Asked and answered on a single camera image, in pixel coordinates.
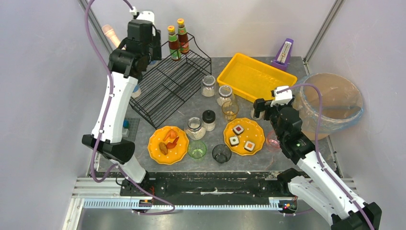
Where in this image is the green label sauce bottle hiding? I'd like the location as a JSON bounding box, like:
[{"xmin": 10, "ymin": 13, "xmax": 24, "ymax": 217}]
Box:
[{"xmin": 168, "ymin": 25, "xmax": 181, "ymax": 61}]

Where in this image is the red label sauce bottle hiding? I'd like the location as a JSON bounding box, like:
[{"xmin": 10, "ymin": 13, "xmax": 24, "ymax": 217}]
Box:
[{"xmin": 177, "ymin": 18, "xmax": 190, "ymax": 54}]

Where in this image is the black cap shaker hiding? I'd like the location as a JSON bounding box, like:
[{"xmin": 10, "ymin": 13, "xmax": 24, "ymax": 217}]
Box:
[
  {"xmin": 202, "ymin": 110, "xmax": 216, "ymax": 132},
  {"xmin": 250, "ymin": 108, "xmax": 265, "ymax": 120}
]

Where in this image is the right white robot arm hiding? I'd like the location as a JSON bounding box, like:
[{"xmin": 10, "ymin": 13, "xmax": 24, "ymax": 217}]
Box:
[{"xmin": 253, "ymin": 99, "xmax": 382, "ymax": 230}]

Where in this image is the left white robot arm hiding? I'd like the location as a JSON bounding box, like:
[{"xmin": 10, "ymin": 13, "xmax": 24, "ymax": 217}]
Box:
[{"xmin": 82, "ymin": 19, "xmax": 162, "ymax": 183}]

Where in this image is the yellow plastic bin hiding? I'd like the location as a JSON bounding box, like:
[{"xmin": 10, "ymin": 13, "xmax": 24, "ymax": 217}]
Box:
[{"xmin": 217, "ymin": 53, "xmax": 297, "ymax": 103}]

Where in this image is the yellow plate with sushi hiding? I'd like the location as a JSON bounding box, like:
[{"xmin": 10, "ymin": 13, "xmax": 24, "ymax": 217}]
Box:
[{"xmin": 223, "ymin": 118, "xmax": 265, "ymax": 156}]

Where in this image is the amber glass cup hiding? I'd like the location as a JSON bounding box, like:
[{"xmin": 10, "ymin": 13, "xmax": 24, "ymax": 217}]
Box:
[{"xmin": 222, "ymin": 101, "xmax": 239, "ymax": 122}]

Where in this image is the red centre sushi piece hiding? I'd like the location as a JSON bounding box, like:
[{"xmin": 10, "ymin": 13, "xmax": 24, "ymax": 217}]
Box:
[{"xmin": 232, "ymin": 124, "xmax": 245, "ymax": 136}]

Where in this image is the open glass jar middle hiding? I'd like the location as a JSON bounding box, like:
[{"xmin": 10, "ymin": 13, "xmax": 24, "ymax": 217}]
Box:
[{"xmin": 216, "ymin": 85, "xmax": 236, "ymax": 106}]

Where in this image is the open glass jar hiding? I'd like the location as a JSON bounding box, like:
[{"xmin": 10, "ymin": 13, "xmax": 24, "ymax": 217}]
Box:
[
  {"xmin": 201, "ymin": 75, "xmax": 216, "ymax": 97},
  {"xmin": 184, "ymin": 117, "xmax": 206, "ymax": 140},
  {"xmin": 216, "ymin": 85, "xmax": 236, "ymax": 106}
]

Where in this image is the pink glass cup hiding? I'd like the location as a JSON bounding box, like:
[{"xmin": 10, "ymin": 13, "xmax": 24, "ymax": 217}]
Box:
[{"xmin": 266, "ymin": 131, "xmax": 281, "ymax": 152}]

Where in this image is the orange centre sushi piece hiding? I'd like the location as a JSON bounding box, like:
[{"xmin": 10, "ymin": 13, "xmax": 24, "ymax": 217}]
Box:
[{"xmin": 244, "ymin": 141, "xmax": 256, "ymax": 152}]

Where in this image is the green centre sushi piece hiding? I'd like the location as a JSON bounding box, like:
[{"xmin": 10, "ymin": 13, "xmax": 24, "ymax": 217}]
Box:
[{"xmin": 228, "ymin": 136, "xmax": 240, "ymax": 147}]

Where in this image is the pink microphone on stand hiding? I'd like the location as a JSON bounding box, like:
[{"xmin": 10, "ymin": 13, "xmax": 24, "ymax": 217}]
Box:
[{"xmin": 102, "ymin": 24, "xmax": 121, "ymax": 48}]

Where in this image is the purple metronome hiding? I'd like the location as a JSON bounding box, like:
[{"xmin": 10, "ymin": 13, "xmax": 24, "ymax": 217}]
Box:
[{"xmin": 271, "ymin": 38, "xmax": 294, "ymax": 71}]

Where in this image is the open glass jar back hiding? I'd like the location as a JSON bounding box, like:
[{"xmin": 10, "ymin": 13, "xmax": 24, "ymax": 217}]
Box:
[{"xmin": 201, "ymin": 75, "xmax": 216, "ymax": 97}]

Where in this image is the dark glass cup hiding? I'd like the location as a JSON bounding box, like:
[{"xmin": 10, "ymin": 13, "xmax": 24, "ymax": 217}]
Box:
[{"xmin": 212, "ymin": 144, "xmax": 232, "ymax": 163}]

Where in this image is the open glass jar front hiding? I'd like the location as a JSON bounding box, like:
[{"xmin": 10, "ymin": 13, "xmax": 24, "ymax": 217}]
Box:
[{"xmin": 184, "ymin": 117, "xmax": 206, "ymax": 140}]

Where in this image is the green glass cup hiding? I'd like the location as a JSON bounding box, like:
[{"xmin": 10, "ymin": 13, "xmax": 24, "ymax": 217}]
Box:
[{"xmin": 188, "ymin": 140, "xmax": 207, "ymax": 159}]

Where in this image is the round bin with plastic liner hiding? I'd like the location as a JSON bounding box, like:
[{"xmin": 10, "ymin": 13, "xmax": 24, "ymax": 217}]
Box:
[{"xmin": 293, "ymin": 73, "xmax": 363, "ymax": 140}]

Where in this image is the grey lego baseplate with bricks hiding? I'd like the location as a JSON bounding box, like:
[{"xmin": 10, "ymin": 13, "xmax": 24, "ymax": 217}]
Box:
[{"xmin": 122, "ymin": 118, "xmax": 140, "ymax": 142}]

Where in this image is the orange chicken wing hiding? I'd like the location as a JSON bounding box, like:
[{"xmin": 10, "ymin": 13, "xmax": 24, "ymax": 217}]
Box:
[{"xmin": 163, "ymin": 129, "xmax": 178, "ymax": 141}]

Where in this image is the red chicken wing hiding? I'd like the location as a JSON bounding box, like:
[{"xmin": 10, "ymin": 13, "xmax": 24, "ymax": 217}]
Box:
[{"xmin": 166, "ymin": 137, "xmax": 180, "ymax": 150}]

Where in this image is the yellow plate with chicken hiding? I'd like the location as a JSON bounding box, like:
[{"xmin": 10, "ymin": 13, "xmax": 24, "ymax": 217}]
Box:
[{"xmin": 147, "ymin": 126, "xmax": 189, "ymax": 165}]

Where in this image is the brown chicken piece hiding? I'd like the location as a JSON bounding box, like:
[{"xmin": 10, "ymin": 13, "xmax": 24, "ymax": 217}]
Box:
[{"xmin": 158, "ymin": 142, "xmax": 168, "ymax": 155}]

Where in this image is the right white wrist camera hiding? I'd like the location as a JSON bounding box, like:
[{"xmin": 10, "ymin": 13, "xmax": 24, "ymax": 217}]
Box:
[{"xmin": 271, "ymin": 86, "xmax": 293, "ymax": 106}]

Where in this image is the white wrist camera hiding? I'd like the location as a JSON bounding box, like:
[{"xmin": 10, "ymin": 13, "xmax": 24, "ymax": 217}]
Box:
[
  {"xmin": 271, "ymin": 86, "xmax": 293, "ymax": 106},
  {"xmin": 129, "ymin": 6, "xmax": 155, "ymax": 24}
]

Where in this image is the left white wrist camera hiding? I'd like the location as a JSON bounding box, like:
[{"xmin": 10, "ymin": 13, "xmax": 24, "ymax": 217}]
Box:
[{"xmin": 129, "ymin": 6, "xmax": 155, "ymax": 24}]

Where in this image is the black wire rack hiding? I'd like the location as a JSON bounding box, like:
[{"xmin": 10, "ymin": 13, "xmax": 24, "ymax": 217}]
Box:
[{"xmin": 129, "ymin": 34, "xmax": 212, "ymax": 128}]

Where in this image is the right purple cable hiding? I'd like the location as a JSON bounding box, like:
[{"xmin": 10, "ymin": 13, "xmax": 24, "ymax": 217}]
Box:
[{"xmin": 277, "ymin": 83, "xmax": 373, "ymax": 230}]

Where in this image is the purple cable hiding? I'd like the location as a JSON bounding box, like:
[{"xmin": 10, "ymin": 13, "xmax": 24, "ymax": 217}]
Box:
[
  {"xmin": 277, "ymin": 83, "xmax": 373, "ymax": 230},
  {"xmin": 84, "ymin": 0, "xmax": 176, "ymax": 216}
]

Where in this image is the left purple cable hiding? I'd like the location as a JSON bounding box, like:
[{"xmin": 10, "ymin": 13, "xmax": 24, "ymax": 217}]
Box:
[{"xmin": 84, "ymin": 0, "xmax": 176, "ymax": 216}]

